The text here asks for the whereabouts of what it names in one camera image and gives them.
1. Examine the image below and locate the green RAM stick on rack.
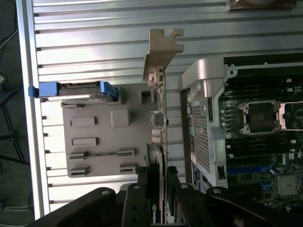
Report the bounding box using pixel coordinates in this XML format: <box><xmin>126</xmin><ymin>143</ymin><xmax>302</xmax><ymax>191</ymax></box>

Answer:
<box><xmin>84</xmin><ymin>152</ymin><xmax>119</xmax><ymax>157</ymax></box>

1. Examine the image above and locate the blue expansion slot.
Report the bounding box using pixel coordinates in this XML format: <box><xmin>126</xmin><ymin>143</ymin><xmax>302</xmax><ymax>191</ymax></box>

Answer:
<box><xmin>226</xmin><ymin>165</ymin><xmax>278</xmax><ymax>176</ymax></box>

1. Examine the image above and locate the grey parts rack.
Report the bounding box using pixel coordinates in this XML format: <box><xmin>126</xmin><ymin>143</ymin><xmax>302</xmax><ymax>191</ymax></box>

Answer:
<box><xmin>60</xmin><ymin>82</ymin><xmax>164</xmax><ymax>179</ymax></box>

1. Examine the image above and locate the green Dell motherboard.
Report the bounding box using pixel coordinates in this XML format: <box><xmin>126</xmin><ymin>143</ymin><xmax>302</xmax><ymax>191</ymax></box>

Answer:
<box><xmin>217</xmin><ymin>78</ymin><xmax>303</xmax><ymax>210</ymax></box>

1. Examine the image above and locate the silver chipset heatsink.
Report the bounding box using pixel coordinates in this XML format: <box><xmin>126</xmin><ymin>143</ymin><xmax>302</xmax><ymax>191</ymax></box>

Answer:
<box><xmin>276</xmin><ymin>174</ymin><xmax>298</xmax><ymax>197</ymax></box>

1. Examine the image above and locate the CPU socket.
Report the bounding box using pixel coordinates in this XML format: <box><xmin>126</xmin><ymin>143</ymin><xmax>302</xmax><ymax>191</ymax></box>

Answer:
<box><xmin>237</xmin><ymin>100</ymin><xmax>284</xmax><ymax>136</ymax></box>

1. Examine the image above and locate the open black PC case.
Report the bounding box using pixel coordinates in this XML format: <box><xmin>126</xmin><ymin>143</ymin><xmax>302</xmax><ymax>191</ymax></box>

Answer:
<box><xmin>180</xmin><ymin>56</ymin><xmax>303</xmax><ymax>215</ymax></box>

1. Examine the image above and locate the hard disk in blue caddy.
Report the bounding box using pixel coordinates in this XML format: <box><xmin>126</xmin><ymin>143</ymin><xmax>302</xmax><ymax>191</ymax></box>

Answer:
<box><xmin>27</xmin><ymin>80</ymin><xmax>122</xmax><ymax>104</ymax></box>

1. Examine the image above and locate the metal socket cover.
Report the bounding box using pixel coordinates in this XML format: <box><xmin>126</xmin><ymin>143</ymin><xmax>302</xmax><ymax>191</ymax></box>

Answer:
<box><xmin>278</xmin><ymin>101</ymin><xmax>303</xmax><ymax>132</ymax></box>

